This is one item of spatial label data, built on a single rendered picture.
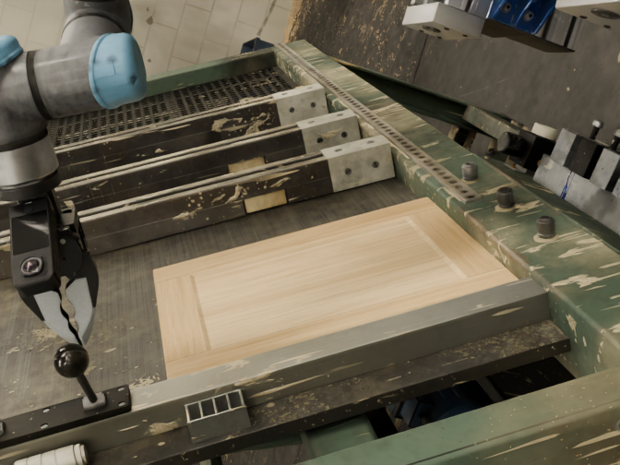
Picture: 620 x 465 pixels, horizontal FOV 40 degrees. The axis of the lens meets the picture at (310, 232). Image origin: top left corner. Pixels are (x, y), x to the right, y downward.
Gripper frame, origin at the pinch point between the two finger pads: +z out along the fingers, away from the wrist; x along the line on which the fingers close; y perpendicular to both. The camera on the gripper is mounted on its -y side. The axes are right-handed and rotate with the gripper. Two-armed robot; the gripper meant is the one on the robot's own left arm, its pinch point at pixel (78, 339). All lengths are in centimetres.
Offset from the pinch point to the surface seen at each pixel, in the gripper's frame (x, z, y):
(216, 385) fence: -14.3, 8.1, -5.4
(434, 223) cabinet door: -54, 10, 27
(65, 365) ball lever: 0.5, -2.4, -10.3
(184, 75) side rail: -27, 8, 181
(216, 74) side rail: -37, 10, 181
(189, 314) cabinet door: -12.8, 10.2, 19.0
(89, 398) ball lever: 0.1, 5.3, -4.9
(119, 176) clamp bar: -5, 5, 79
